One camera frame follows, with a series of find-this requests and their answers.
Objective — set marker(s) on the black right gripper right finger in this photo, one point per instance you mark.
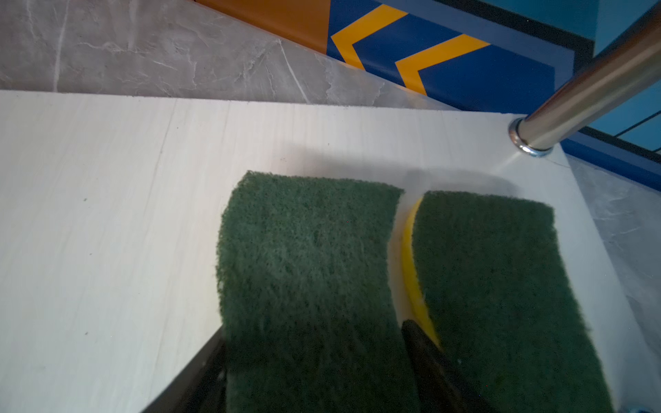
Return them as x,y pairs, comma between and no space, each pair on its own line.
441,388

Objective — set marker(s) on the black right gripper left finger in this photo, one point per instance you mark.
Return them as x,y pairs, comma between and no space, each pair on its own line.
202,385

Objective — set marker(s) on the green yellow sponge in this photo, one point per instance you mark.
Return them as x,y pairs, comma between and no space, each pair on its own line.
305,302
495,290

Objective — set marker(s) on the white two-tier metal shelf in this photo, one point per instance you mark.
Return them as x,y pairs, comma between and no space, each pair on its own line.
125,126

